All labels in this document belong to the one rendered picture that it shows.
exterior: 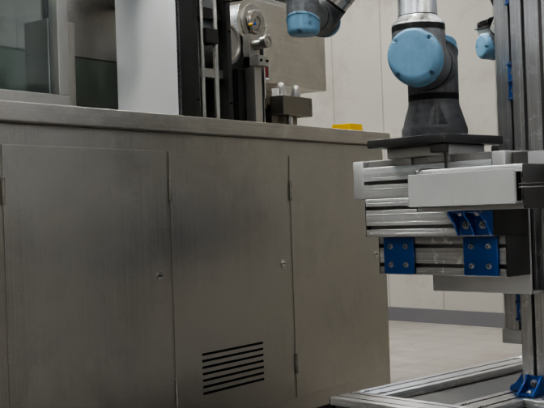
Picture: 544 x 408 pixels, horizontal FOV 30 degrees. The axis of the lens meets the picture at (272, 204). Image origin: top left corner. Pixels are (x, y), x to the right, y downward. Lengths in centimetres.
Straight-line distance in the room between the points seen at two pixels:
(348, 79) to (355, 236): 331
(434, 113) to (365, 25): 399
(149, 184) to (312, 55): 176
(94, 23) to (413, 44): 125
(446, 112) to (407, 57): 19
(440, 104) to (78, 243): 86
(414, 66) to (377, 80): 399
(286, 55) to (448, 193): 187
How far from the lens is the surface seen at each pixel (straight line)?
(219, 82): 287
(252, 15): 316
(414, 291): 600
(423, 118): 231
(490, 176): 205
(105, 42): 317
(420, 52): 219
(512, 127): 247
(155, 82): 294
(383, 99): 614
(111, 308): 230
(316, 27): 232
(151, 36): 297
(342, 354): 304
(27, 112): 212
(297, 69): 393
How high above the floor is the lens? 66
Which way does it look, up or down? 1 degrees up
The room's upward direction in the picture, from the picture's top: 2 degrees counter-clockwise
